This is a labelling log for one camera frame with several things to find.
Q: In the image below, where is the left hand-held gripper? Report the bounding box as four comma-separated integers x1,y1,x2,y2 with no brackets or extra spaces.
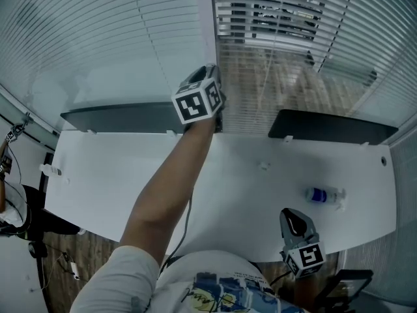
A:
171,63,228,134

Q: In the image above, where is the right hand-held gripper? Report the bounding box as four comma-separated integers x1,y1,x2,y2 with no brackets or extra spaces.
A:
279,207,327,279

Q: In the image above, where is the person's right forearm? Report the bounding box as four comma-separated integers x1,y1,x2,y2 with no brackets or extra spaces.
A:
293,271,324,310

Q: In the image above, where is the person's left forearm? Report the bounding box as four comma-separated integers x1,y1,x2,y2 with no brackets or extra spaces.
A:
119,117,216,267

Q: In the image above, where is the blue label spray bottle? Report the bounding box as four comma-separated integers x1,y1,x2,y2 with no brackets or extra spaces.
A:
304,185,348,212

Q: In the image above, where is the white window mullion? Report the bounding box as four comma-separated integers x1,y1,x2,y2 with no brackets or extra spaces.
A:
194,0,220,74

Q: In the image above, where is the black plastic-wrapped office chair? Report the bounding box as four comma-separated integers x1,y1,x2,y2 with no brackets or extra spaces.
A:
313,268,375,313

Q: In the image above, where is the black desk divider panel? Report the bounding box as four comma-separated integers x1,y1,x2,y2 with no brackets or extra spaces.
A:
267,108,400,146
60,101,187,135

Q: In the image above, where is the person's white printed t-shirt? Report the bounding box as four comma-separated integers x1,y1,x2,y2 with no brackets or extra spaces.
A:
70,245,310,313

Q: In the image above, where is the small clear bottle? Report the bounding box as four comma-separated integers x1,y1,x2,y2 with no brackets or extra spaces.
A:
38,162,63,177

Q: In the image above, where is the right hand-held gripper cable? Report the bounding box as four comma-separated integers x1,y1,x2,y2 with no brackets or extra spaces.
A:
268,270,293,287

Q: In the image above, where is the hand-held gripper cable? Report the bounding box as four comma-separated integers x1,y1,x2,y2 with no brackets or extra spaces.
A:
268,270,293,287
161,187,195,271

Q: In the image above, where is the left hand-held gripper cable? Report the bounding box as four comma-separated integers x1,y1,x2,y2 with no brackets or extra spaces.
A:
161,187,195,271

